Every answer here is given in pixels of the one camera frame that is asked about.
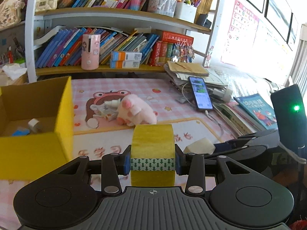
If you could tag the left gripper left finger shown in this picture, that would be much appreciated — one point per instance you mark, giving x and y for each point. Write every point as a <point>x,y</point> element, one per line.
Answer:
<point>113,166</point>

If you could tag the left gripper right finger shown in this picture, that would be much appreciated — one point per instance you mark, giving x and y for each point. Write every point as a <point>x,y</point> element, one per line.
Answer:
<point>193,166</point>

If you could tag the beige eraser block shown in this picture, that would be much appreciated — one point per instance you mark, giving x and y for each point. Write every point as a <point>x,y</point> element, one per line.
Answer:
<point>202,146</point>

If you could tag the yellow tape roll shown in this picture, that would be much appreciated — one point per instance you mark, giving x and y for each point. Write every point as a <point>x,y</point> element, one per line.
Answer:
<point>153,156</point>

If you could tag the pink plush pig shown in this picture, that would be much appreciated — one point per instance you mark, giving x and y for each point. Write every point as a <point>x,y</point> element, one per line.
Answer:
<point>134,111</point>

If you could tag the blue plastic packet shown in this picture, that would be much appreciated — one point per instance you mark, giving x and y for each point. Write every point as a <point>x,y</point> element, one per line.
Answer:
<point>21,132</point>

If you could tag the staples box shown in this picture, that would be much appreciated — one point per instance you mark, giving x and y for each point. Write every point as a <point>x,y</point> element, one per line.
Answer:
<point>107,113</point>

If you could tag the white spray bottle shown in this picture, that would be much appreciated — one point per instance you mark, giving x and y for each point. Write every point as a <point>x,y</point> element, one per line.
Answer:
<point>113,103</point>

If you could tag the stack of books right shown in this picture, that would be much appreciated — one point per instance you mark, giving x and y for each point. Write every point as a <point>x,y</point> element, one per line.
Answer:
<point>237,118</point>

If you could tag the teal children's book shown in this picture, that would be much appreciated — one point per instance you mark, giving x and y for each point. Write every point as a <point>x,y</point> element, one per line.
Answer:
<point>259,110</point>

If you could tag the pink checkered tablecloth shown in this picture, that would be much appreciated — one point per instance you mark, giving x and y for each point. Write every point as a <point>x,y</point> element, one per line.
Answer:
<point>95,137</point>

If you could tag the white power adapter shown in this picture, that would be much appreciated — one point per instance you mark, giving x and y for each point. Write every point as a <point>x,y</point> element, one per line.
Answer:
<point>224,95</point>

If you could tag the black smartphone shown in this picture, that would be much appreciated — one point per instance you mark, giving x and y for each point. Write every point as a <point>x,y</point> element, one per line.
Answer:
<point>201,95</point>

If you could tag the yellow cardboard box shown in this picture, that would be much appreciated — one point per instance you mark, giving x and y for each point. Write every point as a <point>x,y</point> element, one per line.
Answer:
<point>32,156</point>

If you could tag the brown envelope paper stack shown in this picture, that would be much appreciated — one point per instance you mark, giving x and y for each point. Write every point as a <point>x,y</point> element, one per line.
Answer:
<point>188,68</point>

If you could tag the orange white box lower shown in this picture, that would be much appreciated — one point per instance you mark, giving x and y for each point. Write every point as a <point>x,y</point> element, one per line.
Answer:
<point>124,64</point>

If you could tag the orange white box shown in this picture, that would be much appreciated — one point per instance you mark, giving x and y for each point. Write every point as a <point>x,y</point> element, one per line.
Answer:
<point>125,56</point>
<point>124,64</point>

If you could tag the orange white box upper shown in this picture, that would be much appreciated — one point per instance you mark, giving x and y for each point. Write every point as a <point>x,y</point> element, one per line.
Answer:
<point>125,56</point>

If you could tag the pink cylindrical dispenser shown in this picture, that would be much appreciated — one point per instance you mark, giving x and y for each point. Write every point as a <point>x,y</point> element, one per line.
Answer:
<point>90,51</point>

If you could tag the red dictionary book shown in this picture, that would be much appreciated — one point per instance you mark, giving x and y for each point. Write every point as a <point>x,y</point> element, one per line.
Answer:
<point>172,37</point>

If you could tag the tissue box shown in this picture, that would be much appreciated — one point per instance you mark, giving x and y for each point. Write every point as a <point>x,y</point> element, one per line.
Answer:
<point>13,74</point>

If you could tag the white wooden bookshelf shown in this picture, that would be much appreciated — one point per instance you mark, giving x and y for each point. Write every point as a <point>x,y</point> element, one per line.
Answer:
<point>123,19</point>

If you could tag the white pen holder box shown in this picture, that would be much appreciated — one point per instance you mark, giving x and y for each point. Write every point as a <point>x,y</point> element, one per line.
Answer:
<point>185,12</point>

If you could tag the alphabet wall poster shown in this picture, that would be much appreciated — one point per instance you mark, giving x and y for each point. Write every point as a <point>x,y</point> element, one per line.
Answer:
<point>240,36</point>

